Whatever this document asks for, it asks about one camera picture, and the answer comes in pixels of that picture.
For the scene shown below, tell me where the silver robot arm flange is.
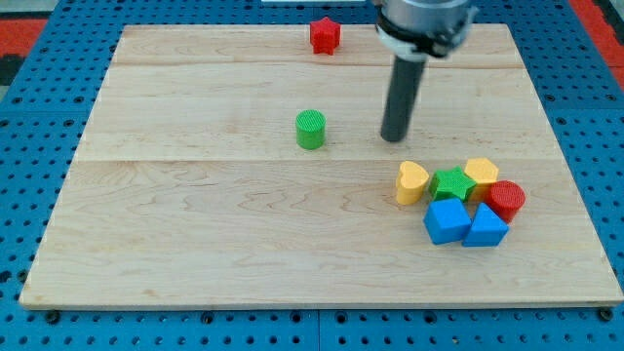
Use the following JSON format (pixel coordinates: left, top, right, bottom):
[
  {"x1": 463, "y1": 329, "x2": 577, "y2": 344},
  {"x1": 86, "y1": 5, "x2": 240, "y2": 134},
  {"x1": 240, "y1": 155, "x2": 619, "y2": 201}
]
[{"x1": 375, "y1": 0, "x2": 479, "y2": 62}]

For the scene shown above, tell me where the blue cube block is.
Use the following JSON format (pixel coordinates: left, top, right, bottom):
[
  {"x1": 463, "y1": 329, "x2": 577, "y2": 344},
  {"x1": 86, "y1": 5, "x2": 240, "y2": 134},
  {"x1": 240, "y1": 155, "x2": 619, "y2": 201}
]
[{"x1": 423, "y1": 198, "x2": 472, "y2": 245}]

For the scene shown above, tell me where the green cylinder block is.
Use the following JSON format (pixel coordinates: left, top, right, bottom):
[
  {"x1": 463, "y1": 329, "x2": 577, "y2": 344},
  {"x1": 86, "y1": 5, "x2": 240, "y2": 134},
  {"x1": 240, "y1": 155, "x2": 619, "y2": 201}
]
[{"x1": 295, "y1": 109, "x2": 326, "y2": 150}]

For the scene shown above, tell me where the light wooden board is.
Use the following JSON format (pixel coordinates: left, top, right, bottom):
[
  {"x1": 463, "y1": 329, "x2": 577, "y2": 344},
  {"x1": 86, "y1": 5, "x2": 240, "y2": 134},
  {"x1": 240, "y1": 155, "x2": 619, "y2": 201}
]
[{"x1": 19, "y1": 24, "x2": 623, "y2": 311}]

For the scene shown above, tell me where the yellow heart block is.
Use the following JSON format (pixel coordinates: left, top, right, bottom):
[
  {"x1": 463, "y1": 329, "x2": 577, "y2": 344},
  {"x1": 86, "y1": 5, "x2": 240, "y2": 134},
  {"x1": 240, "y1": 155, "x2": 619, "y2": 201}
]
[{"x1": 395, "y1": 161, "x2": 430, "y2": 206}]

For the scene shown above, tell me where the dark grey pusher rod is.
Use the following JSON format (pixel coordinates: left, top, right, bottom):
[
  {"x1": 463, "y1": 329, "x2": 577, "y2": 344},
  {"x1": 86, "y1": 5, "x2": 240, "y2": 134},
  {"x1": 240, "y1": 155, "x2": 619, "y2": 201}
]
[{"x1": 380, "y1": 57, "x2": 425, "y2": 142}]

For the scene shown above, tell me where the green star block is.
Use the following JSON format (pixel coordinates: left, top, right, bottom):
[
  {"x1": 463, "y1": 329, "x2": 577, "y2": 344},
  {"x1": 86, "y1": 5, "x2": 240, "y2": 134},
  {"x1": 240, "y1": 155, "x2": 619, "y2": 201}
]
[{"x1": 428, "y1": 167, "x2": 477, "y2": 202}]

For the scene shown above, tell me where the red star block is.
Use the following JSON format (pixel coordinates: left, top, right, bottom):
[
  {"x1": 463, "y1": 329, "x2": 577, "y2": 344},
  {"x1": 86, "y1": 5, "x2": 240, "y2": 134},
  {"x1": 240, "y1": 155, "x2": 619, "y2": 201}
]
[{"x1": 309, "y1": 17, "x2": 341, "y2": 56}]

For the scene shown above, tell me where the yellow hexagon block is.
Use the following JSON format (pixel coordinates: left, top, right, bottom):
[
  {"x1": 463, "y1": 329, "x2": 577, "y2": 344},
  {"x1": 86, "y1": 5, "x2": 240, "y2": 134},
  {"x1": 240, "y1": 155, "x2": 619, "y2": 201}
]
[{"x1": 464, "y1": 158, "x2": 499, "y2": 202}]

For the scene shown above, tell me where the blue triangle block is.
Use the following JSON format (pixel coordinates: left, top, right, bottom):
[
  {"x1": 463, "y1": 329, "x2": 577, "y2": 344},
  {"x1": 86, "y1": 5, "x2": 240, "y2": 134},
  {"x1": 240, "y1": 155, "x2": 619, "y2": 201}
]
[{"x1": 462, "y1": 203, "x2": 509, "y2": 247}]

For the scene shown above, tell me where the red cylinder block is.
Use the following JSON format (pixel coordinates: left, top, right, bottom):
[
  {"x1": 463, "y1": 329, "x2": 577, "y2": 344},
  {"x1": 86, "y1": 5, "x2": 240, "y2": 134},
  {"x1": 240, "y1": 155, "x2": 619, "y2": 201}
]
[{"x1": 485, "y1": 180, "x2": 527, "y2": 223}]

